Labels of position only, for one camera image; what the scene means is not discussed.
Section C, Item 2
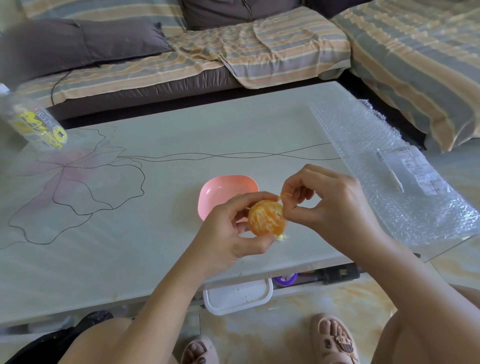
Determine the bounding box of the person's left hand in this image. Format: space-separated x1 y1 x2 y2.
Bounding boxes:
181 191 280 282

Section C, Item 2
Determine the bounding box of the person's right hand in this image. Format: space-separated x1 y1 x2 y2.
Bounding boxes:
279 163 391 263

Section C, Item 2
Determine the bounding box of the pink plastic dish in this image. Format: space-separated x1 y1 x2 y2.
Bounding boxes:
197 174 260 223

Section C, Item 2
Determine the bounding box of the orange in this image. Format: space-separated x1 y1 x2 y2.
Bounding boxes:
247 191 293 239

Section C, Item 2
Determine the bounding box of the person's right forearm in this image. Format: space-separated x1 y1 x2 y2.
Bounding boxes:
356 239 480 364

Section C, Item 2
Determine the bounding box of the person's left forearm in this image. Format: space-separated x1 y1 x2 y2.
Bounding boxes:
108 258 211 364

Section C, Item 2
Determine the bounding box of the person's left foot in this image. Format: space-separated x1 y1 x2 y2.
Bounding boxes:
179 336 220 364

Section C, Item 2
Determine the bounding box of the person's foot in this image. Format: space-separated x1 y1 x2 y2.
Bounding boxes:
310 313 360 364
179 336 220 364

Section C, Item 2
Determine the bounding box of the person's right foot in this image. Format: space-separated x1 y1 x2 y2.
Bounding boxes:
310 313 360 364

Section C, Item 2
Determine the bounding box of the person's right leg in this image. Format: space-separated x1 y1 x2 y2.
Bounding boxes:
369 284 480 364

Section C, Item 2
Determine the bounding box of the person's leg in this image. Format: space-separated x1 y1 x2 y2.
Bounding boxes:
58 316 134 364
369 284 480 364

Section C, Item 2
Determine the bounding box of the person's left leg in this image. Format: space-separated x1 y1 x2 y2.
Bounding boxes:
58 316 134 364

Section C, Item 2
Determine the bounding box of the black box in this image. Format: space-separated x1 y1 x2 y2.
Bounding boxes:
318 262 361 286

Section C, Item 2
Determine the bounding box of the white plastic container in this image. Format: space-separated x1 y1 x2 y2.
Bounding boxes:
202 277 274 317

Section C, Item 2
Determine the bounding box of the thin white stick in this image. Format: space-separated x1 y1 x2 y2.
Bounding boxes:
376 148 405 194

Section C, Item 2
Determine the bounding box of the clear bubble wrap sheet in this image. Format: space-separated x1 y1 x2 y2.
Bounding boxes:
309 98 480 247

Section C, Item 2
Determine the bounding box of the clear plastic bag paper label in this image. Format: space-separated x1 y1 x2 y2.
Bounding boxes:
376 146 453 197

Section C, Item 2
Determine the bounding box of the dark brown sofa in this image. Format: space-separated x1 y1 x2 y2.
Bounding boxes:
46 67 427 149

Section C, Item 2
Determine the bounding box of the striped sofa sheet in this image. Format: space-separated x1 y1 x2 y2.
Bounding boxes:
331 0 480 153
16 5 352 108

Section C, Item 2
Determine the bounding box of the black plastic bag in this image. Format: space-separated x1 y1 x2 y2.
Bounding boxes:
5 310 114 364

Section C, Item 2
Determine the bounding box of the dark purple cushion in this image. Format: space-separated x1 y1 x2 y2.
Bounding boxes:
303 0 372 20

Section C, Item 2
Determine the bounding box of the clear bottle yellow label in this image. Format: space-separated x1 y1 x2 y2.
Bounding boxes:
0 83 69 151

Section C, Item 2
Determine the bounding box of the grey upright cushion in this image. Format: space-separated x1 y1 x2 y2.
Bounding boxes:
179 0 303 32

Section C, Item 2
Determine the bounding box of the grey flat pillow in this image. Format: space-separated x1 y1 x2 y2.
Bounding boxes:
0 19 173 91

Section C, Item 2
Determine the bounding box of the purple plastic ring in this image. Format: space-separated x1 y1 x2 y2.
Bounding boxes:
272 272 299 288

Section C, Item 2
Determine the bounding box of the black cable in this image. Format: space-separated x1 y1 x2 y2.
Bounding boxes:
51 69 74 107

